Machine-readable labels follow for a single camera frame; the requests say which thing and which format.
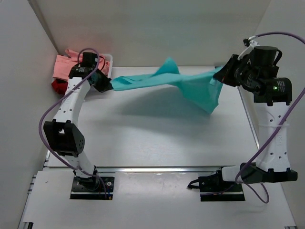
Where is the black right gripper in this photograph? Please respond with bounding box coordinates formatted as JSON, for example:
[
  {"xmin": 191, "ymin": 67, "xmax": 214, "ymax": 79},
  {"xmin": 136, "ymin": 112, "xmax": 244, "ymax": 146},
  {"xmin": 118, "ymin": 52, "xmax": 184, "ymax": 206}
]
[{"xmin": 213, "ymin": 55, "xmax": 258, "ymax": 88}]

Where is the teal t shirt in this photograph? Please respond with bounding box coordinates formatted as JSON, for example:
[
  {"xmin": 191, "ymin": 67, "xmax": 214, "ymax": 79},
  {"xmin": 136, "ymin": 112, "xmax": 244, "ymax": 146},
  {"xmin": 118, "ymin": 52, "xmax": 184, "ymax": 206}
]
[{"xmin": 111, "ymin": 58, "xmax": 223, "ymax": 114}]

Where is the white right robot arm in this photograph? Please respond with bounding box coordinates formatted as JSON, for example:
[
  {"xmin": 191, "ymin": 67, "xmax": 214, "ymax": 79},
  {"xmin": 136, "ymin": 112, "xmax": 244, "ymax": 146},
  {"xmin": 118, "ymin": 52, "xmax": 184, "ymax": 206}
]
[{"xmin": 213, "ymin": 45, "xmax": 298, "ymax": 191}]

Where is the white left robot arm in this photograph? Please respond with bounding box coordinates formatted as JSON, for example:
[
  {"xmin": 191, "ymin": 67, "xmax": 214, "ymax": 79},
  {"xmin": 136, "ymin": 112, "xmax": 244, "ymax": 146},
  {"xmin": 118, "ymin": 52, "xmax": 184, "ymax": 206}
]
[{"xmin": 40, "ymin": 67, "xmax": 112, "ymax": 190}]

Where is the white plastic basket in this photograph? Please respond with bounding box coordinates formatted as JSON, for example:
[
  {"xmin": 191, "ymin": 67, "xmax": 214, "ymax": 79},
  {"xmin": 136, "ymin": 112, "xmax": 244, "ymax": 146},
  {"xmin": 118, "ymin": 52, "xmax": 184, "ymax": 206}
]
[{"xmin": 100, "ymin": 54, "xmax": 113, "ymax": 79}]

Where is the red t shirt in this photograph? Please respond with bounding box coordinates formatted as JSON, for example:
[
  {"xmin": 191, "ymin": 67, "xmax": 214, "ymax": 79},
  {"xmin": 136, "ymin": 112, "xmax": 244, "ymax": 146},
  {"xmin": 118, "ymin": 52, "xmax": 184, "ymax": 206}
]
[{"xmin": 51, "ymin": 79, "xmax": 68, "ymax": 95}]

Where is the pink t shirt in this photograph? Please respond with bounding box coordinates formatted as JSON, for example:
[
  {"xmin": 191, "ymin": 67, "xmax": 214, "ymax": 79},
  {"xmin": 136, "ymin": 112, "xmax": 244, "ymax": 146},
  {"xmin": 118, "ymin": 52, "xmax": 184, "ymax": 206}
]
[{"xmin": 53, "ymin": 49, "xmax": 102, "ymax": 81}]

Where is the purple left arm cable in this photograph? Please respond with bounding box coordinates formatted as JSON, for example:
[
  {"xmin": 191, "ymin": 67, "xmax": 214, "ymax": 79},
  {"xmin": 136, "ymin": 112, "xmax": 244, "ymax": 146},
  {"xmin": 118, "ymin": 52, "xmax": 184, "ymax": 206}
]
[{"xmin": 38, "ymin": 48, "xmax": 108, "ymax": 200}]

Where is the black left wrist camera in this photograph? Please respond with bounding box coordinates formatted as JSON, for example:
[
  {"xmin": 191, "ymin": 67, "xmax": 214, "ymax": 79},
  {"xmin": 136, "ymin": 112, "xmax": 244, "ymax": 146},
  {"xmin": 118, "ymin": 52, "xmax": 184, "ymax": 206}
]
[{"xmin": 81, "ymin": 52, "xmax": 99, "ymax": 69}]

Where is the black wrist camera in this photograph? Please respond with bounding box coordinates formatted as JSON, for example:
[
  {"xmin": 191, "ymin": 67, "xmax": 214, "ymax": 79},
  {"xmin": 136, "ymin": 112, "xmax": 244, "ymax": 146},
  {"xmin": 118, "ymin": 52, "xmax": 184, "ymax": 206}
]
[
  {"xmin": 238, "ymin": 36, "xmax": 259, "ymax": 60},
  {"xmin": 81, "ymin": 52, "xmax": 99, "ymax": 69}
]

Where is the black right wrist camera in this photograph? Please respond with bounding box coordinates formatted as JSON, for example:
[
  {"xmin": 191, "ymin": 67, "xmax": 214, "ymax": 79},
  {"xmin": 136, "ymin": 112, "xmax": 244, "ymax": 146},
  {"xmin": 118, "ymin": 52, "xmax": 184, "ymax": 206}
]
[{"xmin": 238, "ymin": 36, "xmax": 259, "ymax": 60}]

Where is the aluminium table rail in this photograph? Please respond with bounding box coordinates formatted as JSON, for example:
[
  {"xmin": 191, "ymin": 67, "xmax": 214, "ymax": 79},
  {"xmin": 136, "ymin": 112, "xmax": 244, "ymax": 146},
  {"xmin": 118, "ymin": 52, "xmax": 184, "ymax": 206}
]
[{"xmin": 95, "ymin": 166, "xmax": 266, "ymax": 174}]

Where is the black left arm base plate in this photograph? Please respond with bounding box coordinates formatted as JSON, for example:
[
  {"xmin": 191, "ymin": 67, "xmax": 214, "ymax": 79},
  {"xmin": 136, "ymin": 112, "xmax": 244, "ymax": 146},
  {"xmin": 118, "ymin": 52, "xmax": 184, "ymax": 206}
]
[{"xmin": 70, "ymin": 177, "xmax": 115, "ymax": 200}]

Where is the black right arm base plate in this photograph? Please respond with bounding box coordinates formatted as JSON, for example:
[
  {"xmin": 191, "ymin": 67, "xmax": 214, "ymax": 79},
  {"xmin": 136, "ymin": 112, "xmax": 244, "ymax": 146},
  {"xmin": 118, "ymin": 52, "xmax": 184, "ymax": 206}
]
[{"xmin": 187, "ymin": 169, "xmax": 245, "ymax": 202}]

